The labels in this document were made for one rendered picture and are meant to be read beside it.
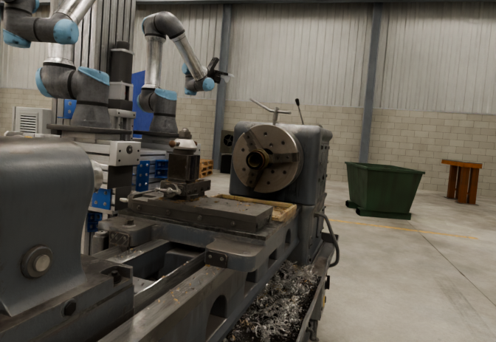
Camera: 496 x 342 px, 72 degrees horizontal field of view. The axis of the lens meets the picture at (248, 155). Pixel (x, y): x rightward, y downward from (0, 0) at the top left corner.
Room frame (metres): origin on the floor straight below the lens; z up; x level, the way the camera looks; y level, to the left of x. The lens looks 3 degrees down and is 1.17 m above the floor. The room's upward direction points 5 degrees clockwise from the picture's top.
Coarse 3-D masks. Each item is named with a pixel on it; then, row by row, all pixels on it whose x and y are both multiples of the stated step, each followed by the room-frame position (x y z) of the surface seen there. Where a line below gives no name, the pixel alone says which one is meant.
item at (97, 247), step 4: (96, 232) 0.91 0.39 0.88; (100, 232) 0.90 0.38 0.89; (104, 232) 0.91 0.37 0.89; (96, 236) 0.90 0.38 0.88; (100, 236) 0.89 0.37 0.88; (104, 236) 0.90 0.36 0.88; (96, 240) 0.89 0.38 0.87; (100, 240) 0.89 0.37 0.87; (104, 240) 0.90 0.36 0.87; (96, 244) 0.89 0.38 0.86; (100, 244) 0.89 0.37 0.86; (104, 244) 0.90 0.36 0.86; (92, 248) 0.90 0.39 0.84; (96, 248) 0.89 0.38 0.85; (100, 248) 0.89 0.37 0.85; (104, 248) 0.90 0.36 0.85; (92, 252) 0.90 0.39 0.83; (96, 252) 0.89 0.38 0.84
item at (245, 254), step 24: (120, 216) 1.00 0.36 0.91; (144, 216) 0.98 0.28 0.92; (120, 240) 0.88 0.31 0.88; (144, 240) 0.91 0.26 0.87; (168, 240) 0.95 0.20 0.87; (192, 240) 0.92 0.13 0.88; (216, 240) 0.87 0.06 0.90; (240, 240) 0.88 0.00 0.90; (264, 240) 0.85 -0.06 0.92; (216, 264) 0.78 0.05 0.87; (240, 264) 0.77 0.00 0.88
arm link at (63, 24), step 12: (72, 0) 1.19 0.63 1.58; (84, 0) 1.22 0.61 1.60; (60, 12) 1.13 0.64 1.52; (72, 12) 1.16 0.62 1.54; (84, 12) 1.22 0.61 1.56; (36, 24) 1.08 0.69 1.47; (48, 24) 1.08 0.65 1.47; (60, 24) 1.09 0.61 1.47; (72, 24) 1.11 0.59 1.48; (36, 36) 1.10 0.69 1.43; (48, 36) 1.09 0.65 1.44; (60, 36) 1.09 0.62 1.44; (72, 36) 1.11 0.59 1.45
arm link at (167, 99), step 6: (156, 90) 1.81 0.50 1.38; (162, 90) 1.79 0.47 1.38; (168, 90) 1.81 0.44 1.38; (150, 96) 1.85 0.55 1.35; (156, 96) 1.80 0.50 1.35; (162, 96) 1.79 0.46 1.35; (168, 96) 1.80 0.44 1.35; (174, 96) 1.82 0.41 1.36; (150, 102) 1.84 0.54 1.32; (156, 102) 1.80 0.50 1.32; (162, 102) 1.79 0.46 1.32; (168, 102) 1.80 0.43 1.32; (174, 102) 1.83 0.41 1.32; (150, 108) 1.87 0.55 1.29; (156, 108) 1.80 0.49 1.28; (162, 108) 1.79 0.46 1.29; (168, 108) 1.80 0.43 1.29; (174, 108) 1.83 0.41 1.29
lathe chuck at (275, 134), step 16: (256, 128) 1.58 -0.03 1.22; (272, 128) 1.55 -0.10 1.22; (240, 144) 1.61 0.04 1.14; (272, 144) 1.55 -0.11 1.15; (288, 144) 1.53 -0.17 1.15; (240, 160) 1.60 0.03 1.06; (256, 160) 1.60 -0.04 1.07; (240, 176) 1.60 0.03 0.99; (272, 176) 1.55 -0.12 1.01; (288, 176) 1.52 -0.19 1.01; (272, 192) 1.55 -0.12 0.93
